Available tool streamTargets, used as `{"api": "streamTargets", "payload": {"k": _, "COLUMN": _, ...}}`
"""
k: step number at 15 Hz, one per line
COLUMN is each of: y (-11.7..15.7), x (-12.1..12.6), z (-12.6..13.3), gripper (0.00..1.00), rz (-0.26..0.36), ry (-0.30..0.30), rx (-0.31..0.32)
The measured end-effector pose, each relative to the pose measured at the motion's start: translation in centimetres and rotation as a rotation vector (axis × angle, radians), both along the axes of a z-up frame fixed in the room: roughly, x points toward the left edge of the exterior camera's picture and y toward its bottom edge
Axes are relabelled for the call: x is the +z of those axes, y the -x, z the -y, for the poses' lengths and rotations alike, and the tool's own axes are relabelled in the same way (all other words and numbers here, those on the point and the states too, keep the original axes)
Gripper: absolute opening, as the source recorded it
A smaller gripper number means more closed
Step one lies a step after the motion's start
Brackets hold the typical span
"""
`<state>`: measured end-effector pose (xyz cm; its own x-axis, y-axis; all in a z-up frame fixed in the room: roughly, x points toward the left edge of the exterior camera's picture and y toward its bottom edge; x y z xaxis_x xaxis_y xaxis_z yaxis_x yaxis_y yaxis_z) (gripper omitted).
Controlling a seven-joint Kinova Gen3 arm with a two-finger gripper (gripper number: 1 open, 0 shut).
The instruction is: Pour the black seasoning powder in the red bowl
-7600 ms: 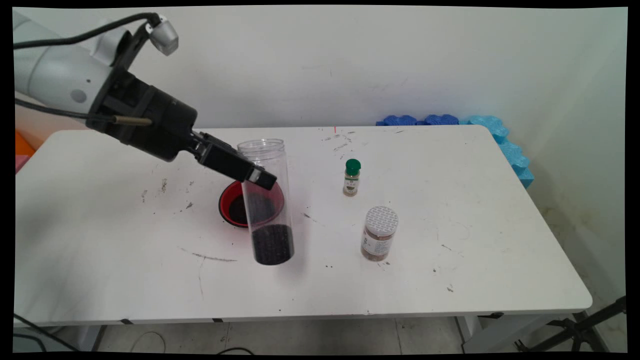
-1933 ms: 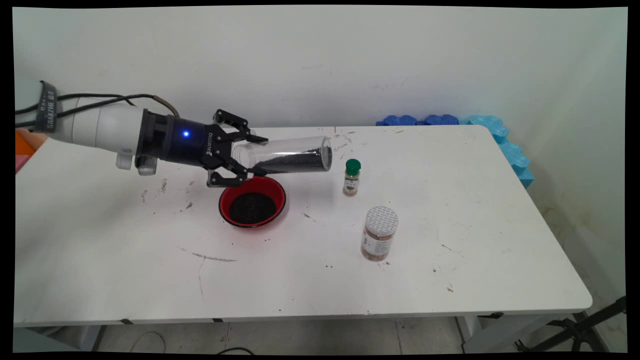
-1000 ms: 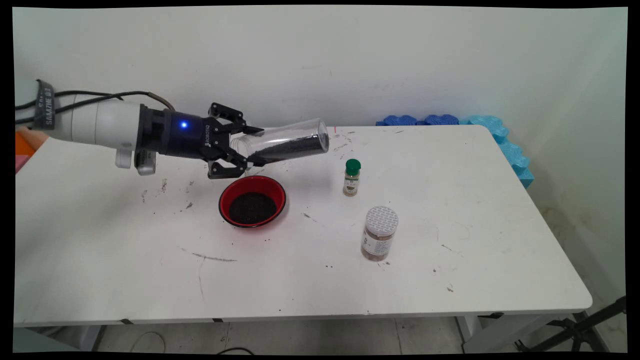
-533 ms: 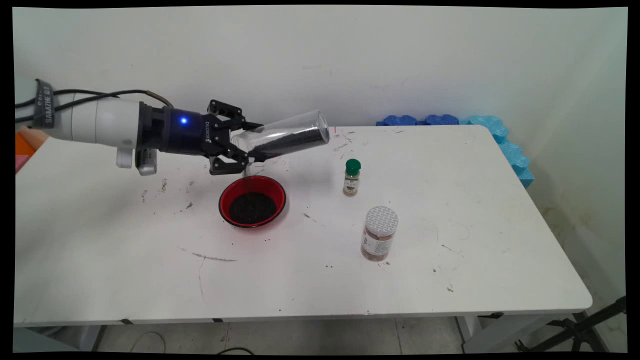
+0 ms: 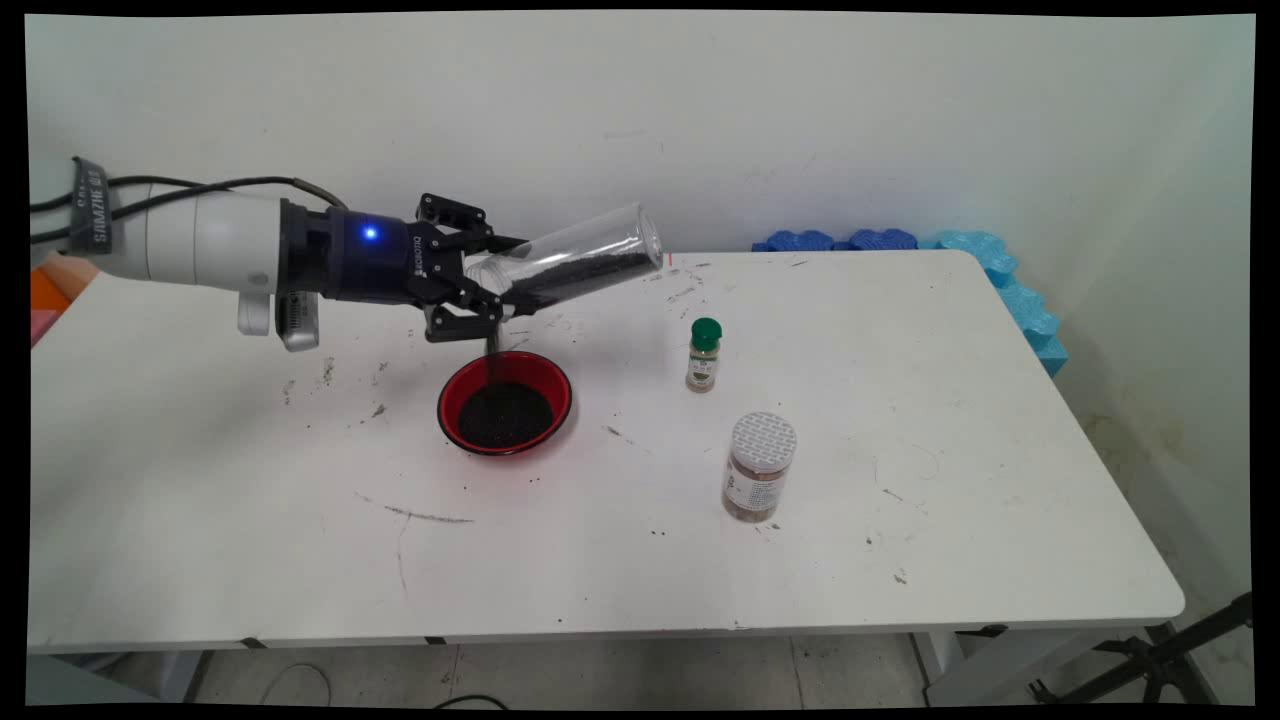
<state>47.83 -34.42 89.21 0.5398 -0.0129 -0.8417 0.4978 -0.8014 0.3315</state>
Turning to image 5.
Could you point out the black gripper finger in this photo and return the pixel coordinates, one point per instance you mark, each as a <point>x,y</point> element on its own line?
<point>465,315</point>
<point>455,215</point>

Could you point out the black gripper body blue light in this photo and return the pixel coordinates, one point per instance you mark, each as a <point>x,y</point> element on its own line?
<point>350,255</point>

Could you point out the black seeds heap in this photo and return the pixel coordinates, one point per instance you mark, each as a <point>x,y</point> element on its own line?
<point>505,418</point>
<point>600,275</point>

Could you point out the tall clear plastic jar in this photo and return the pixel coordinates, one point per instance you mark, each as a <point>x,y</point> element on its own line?
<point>600,250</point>

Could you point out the red and black bowl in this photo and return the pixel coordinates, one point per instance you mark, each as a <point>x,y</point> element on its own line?
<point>505,368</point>

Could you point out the green-capped spice bottle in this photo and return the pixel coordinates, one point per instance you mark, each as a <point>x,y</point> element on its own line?
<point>704,360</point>

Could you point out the foil-sealed jar of brown nuts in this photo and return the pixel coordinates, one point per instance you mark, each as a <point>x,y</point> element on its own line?
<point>760,470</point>

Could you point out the white table leg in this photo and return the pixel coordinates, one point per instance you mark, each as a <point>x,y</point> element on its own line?
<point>60,685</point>

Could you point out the light blue foam mat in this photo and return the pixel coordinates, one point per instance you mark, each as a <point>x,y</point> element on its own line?
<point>1020,300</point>

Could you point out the black tripod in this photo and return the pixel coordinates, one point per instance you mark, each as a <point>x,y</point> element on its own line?
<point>1160,660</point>

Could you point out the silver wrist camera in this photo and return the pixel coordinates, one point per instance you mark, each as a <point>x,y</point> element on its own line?
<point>297,322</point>

